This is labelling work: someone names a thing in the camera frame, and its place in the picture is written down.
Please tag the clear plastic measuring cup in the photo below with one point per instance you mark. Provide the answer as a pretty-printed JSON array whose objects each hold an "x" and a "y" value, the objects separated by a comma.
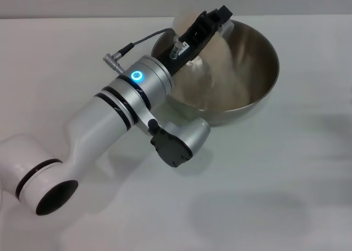
[{"x": 182, "y": 23}]

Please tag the uncooked beige rice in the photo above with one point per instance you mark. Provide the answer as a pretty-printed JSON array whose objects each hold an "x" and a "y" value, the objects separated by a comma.
[{"x": 220, "y": 78}]

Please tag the stainless steel mixing bowl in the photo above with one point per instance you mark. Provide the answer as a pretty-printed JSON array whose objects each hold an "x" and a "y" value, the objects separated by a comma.
[{"x": 255, "y": 56}]

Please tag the dark grey wrist camera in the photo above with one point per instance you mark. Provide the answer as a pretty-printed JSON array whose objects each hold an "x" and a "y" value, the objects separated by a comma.
[{"x": 170, "y": 144}]

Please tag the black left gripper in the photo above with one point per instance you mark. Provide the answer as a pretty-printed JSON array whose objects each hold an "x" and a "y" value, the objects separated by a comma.
[{"x": 198, "y": 42}]

